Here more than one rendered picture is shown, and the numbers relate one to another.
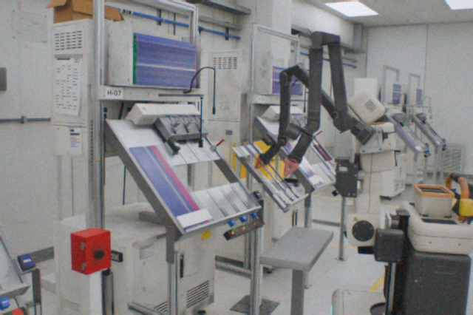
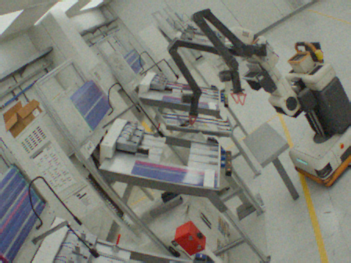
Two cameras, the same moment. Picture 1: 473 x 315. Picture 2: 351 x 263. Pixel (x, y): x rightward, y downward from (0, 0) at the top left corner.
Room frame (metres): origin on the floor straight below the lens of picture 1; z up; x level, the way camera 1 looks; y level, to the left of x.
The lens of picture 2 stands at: (-0.21, 0.88, 1.71)
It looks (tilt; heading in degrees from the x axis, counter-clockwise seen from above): 14 degrees down; 343
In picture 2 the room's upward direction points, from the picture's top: 37 degrees counter-clockwise
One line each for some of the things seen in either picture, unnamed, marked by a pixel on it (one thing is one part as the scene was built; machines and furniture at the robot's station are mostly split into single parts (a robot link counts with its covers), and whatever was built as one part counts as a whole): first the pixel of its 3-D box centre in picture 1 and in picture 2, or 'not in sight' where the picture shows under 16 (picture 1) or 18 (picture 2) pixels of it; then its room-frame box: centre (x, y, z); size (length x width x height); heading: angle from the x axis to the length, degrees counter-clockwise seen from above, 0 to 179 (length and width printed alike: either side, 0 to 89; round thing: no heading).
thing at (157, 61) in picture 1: (160, 62); (85, 107); (2.62, 0.42, 1.52); 0.51 x 0.13 x 0.27; 146
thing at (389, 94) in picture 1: (381, 131); (181, 52); (6.80, -2.22, 0.95); 1.36 x 0.82 x 1.90; 56
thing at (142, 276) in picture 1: (137, 268); (175, 245); (2.64, 0.55, 0.31); 0.70 x 0.65 x 0.62; 146
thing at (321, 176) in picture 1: (281, 185); (185, 130); (3.76, -0.41, 0.65); 1.01 x 0.73 x 1.29; 56
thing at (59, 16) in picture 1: (109, 12); (32, 104); (2.70, 0.72, 1.82); 0.68 x 0.30 x 0.20; 146
